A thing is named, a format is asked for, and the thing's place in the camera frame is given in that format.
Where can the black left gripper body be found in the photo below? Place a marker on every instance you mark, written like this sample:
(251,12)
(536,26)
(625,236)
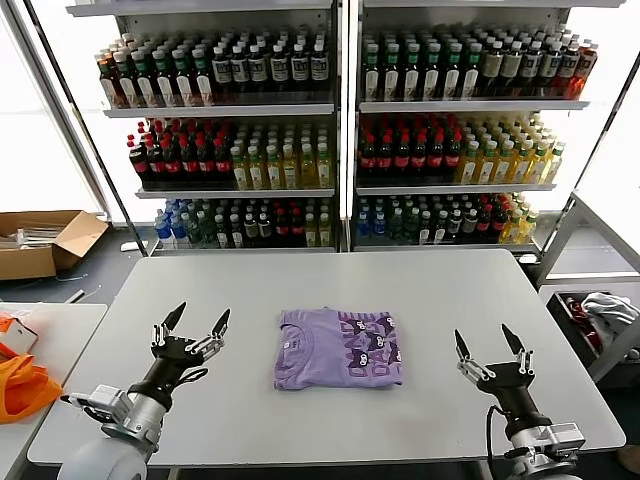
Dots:
(170,367)

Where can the green label tea bottle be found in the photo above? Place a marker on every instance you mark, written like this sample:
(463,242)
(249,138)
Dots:
(451,75)
(142,85)
(180,83)
(371,75)
(123,85)
(431,75)
(411,75)
(201,82)
(391,75)
(470,74)
(161,84)

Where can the dark metal frame post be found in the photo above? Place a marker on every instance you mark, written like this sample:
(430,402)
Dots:
(82,125)

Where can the small yellow drink bottle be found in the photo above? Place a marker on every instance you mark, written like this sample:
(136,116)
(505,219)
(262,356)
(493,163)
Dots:
(529,229)
(311,232)
(512,230)
(325,232)

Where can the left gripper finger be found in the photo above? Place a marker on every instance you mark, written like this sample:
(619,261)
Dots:
(162,332)
(210,346)

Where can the open cardboard box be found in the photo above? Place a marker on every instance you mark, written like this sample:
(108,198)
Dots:
(25,262)

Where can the grey metal shelf rack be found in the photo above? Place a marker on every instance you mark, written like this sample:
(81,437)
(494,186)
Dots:
(470,106)
(220,111)

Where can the orange cloth bag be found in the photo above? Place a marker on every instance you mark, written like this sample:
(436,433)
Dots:
(20,395)

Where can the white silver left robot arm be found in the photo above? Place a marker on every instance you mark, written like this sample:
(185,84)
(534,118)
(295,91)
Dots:
(135,425)

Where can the yellow juice bottle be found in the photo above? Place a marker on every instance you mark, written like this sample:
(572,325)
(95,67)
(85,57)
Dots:
(554,165)
(324,170)
(504,167)
(240,172)
(290,171)
(256,172)
(521,167)
(273,171)
(470,167)
(537,166)
(487,167)

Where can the grey metal frame table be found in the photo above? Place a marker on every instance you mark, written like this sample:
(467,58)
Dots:
(561,235)

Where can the dark drink bottle grey label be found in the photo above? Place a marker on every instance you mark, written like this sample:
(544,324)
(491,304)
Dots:
(279,68)
(318,66)
(240,70)
(220,70)
(299,67)
(257,69)

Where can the blue label water bottle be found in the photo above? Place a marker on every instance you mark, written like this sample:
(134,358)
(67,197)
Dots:
(379,230)
(363,230)
(178,234)
(162,232)

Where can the dark bottle blue-grey label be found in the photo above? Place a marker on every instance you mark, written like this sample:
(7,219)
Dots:
(531,65)
(568,66)
(550,65)

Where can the grey storage bin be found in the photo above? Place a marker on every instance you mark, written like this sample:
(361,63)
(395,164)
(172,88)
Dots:
(567,330)

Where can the white side table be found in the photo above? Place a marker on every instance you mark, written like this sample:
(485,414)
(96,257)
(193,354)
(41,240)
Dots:
(65,330)

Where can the white grey garment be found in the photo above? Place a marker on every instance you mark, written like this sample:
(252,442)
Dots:
(607,310)

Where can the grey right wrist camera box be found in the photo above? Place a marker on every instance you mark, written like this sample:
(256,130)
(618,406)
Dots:
(567,437)

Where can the purple printed T-shirt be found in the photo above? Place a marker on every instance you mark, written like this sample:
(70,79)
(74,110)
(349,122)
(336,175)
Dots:
(310,360)

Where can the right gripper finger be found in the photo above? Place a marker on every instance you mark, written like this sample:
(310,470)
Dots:
(526,362)
(477,372)

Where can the small white floor item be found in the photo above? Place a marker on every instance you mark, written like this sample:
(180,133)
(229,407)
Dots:
(132,246)

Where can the red garment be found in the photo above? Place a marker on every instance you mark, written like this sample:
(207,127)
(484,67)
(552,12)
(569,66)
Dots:
(591,339)

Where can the white box orange edge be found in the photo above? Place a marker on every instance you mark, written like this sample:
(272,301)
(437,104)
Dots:
(17,336)

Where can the red drink bottle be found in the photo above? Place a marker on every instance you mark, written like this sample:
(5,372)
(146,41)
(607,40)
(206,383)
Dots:
(584,75)

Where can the small red cap cola bottle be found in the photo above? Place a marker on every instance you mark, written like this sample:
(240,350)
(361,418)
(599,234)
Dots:
(484,226)
(281,230)
(499,226)
(297,230)

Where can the clear plastic packaging bundle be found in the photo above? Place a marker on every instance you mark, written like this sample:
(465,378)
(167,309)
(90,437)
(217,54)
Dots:
(35,235)

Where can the dark bottle beige label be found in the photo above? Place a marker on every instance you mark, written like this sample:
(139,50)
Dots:
(492,65)
(511,65)

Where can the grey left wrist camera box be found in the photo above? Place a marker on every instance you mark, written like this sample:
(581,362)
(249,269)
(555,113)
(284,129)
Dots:
(105,400)

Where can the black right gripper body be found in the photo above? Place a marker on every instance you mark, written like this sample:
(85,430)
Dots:
(515,392)

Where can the dark drink bottle white cap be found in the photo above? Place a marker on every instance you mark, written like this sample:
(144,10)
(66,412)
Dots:
(455,227)
(250,232)
(265,232)
(470,227)

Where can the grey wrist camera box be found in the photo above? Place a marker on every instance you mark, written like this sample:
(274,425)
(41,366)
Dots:
(105,400)
(567,437)

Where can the amber tea bottle white label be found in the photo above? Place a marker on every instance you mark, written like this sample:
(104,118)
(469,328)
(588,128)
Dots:
(107,85)

